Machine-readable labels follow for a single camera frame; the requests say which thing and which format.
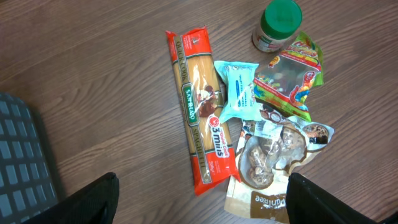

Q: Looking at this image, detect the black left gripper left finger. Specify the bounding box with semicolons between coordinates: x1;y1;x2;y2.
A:
26;172;119;224

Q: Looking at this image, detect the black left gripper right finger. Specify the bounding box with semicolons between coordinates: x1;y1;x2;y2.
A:
286;172;397;224

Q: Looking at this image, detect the white brown cookie bag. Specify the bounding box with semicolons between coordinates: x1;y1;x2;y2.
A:
224;105;335;223

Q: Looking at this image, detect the orange pasta packet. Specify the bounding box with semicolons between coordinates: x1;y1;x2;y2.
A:
165;27;239;195

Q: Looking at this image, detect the teal wipes packet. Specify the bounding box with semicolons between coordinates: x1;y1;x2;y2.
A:
214;60;262;123

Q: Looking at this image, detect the green candy bag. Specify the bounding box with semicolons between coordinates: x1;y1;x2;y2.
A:
254;32;324;121

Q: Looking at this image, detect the green capped bottle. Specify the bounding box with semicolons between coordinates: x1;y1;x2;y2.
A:
252;0;303;53

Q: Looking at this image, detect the grey plastic basket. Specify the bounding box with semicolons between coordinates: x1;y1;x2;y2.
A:
1;93;58;223

